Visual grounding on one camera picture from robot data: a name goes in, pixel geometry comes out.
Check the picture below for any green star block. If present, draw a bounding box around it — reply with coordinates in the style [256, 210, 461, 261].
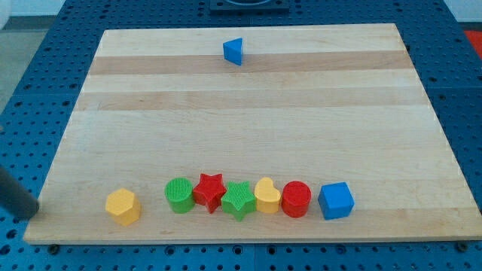
[221, 181, 256, 221]

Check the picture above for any yellow heart block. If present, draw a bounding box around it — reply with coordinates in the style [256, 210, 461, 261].
[255, 177, 282, 214]

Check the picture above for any red circle block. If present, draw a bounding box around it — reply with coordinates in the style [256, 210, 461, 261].
[282, 181, 312, 218]

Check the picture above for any yellow hexagon block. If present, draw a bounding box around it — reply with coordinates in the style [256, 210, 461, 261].
[105, 188, 142, 227]

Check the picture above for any blue cube block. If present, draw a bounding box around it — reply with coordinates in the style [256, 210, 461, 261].
[318, 182, 355, 220]

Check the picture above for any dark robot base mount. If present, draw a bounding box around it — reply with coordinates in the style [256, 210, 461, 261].
[208, 0, 290, 14]

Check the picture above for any blue triangle block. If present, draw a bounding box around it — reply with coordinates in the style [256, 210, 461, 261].
[223, 38, 243, 65]

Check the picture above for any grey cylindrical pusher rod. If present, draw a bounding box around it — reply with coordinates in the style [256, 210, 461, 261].
[1, 166, 39, 221]

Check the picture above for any red star block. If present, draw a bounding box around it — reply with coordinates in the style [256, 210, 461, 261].
[193, 173, 227, 214]

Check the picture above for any wooden board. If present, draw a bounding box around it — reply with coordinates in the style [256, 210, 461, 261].
[24, 23, 481, 245]

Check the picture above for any green circle block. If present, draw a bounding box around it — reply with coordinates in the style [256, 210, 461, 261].
[164, 178, 195, 214]

